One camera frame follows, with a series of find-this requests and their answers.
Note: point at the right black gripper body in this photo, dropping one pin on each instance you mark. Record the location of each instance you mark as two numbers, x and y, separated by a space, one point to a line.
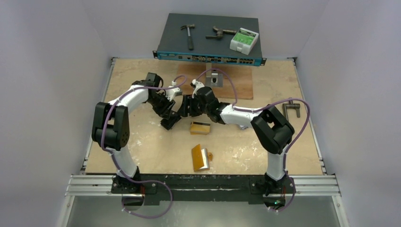
188 106

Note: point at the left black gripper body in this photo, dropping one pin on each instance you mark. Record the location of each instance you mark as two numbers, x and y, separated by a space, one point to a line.
161 104

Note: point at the gold credit card stack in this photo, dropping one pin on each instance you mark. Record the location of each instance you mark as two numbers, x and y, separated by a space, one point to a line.
199 128

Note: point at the orange leather card holder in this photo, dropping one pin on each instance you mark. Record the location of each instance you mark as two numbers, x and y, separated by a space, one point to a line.
201 158

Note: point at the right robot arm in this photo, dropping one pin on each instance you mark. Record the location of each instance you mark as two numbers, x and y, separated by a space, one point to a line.
272 129

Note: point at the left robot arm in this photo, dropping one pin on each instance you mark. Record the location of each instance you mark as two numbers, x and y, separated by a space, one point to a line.
111 127

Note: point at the plywood board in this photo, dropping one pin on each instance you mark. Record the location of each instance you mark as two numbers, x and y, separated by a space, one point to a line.
241 77

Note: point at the small hammer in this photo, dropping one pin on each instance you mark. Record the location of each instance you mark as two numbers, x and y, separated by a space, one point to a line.
189 37

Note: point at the brass clamp tool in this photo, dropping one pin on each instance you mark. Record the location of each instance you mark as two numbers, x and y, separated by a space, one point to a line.
220 33

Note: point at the white green electronic box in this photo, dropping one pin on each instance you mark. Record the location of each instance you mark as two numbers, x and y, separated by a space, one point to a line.
244 41

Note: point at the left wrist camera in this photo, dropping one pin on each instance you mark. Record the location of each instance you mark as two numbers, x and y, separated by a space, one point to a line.
173 91

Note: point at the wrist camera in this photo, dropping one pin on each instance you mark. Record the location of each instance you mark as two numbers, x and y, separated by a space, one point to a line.
173 91
196 85

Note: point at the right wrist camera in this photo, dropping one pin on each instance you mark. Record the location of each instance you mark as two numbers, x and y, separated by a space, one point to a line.
196 85

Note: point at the metal stand bracket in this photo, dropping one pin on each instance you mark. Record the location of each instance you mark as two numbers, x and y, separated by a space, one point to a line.
214 78

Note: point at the aluminium frame rail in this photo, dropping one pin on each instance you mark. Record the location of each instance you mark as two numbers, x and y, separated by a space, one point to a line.
83 185

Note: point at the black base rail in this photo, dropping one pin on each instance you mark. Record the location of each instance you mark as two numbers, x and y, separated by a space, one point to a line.
253 189

